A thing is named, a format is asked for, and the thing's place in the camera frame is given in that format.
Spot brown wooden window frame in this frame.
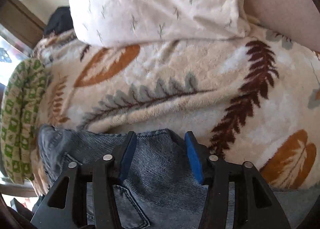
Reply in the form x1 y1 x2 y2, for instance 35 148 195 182
1 0 46 48

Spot blue denim pants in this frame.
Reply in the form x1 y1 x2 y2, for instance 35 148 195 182
37 124 320 229

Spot pink padded headboard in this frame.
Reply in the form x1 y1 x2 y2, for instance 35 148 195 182
244 0 319 52

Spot black cloth on bed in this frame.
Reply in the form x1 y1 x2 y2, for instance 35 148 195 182
43 6 74 37

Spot cream leaf-print fleece blanket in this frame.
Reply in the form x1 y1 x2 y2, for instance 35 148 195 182
33 25 319 189

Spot green checkered rolled quilt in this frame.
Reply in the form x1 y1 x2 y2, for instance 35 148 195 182
1 58 47 184

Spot white patterned pillow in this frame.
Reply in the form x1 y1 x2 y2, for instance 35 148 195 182
69 0 250 47

